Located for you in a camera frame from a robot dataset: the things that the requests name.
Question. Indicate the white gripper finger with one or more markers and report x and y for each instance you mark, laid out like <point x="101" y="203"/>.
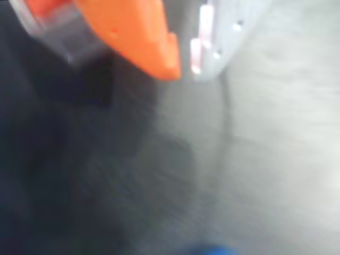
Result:
<point x="225" y="34"/>

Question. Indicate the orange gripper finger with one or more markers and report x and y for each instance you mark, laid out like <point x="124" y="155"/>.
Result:
<point x="132" y="32"/>

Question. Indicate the blue cube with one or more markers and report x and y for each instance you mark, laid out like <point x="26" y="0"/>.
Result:
<point x="216" y="251"/>

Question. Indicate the white cardboard box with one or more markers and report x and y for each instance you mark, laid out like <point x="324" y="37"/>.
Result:
<point x="61" y="34"/>

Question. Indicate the black felt mat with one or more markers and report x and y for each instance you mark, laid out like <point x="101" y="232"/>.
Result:
<point x="239" y="159"/>

